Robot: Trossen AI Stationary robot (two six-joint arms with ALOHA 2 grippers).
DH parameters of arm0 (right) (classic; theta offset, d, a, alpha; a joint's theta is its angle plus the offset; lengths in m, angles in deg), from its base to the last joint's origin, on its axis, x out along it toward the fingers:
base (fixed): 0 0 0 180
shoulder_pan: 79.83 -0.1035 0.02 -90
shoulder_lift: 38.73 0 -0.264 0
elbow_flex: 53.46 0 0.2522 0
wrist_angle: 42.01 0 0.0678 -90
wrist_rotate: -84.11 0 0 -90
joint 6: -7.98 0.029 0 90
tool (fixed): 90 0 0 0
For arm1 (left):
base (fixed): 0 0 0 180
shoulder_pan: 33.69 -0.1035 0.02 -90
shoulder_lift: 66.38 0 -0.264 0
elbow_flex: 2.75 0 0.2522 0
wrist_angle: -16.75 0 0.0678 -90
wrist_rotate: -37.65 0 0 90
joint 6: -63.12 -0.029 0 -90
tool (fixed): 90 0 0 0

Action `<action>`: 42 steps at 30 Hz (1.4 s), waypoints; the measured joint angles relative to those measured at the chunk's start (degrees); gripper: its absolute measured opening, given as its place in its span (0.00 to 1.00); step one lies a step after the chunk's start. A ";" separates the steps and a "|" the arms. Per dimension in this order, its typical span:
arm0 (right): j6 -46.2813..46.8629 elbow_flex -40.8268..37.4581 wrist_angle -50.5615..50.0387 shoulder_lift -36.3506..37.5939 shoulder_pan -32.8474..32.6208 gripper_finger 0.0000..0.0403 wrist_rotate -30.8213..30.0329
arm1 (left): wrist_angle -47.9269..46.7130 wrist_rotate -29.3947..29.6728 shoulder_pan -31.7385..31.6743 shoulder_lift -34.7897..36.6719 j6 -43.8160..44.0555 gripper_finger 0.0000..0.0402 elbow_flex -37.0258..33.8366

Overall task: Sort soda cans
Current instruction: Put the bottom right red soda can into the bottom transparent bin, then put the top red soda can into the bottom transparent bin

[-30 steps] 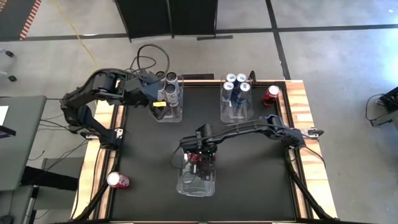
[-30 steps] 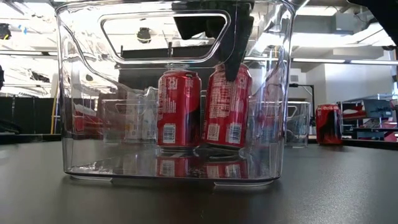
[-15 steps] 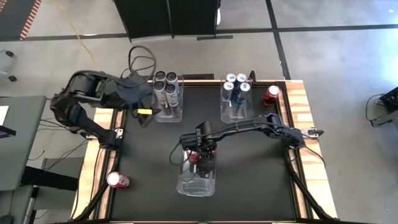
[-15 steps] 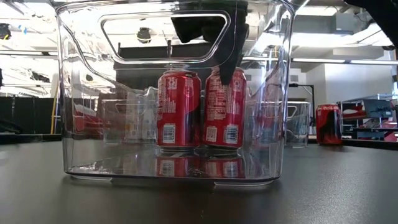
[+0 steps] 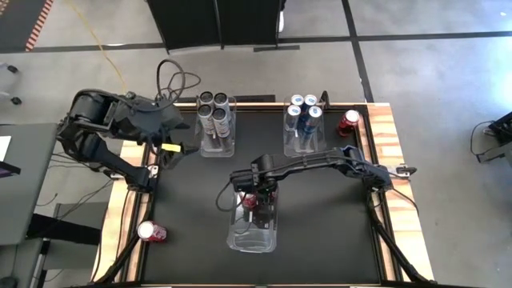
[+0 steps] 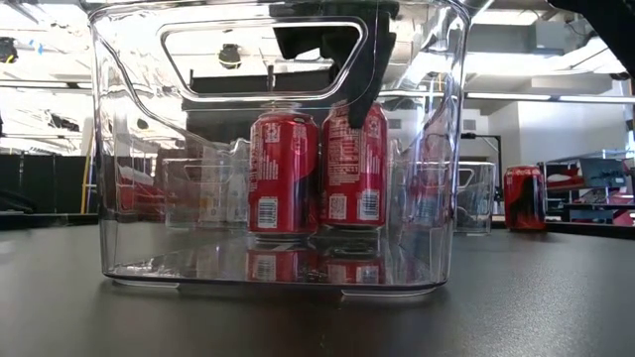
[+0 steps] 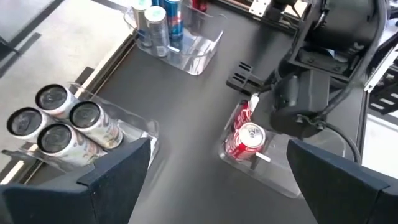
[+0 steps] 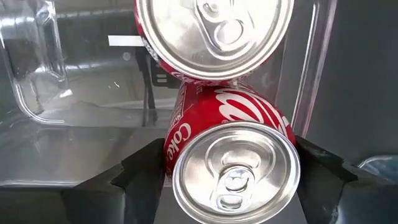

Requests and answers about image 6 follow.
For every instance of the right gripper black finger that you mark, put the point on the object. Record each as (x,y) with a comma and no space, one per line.
(369,74)

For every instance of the black low room divider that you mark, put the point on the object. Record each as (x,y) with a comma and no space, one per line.
(44,183)

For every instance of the black door-frame stand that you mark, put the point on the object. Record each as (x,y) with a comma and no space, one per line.
(466,136)

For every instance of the black ceiling device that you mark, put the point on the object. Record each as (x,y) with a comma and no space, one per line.
(7,49)

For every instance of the clear plastic storage bin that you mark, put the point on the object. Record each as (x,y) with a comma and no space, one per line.
(478,198)
(173,198)
(149,248)

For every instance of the long ceiling light bar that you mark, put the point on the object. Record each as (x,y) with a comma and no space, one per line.
(506,95)

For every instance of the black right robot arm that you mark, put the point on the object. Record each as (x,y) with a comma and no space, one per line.
(610,25)

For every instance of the grey rectangular air duct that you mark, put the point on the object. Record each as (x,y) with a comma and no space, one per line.
(541,37)

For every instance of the black ceiling-mounted camera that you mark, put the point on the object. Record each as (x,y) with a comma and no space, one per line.
(229,55)

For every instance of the metal shelf unit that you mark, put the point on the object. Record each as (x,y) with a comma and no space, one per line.
(602,171)

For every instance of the red Coca-Cola can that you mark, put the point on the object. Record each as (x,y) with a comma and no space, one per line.
(283,173)
(524,198)
(354,188)

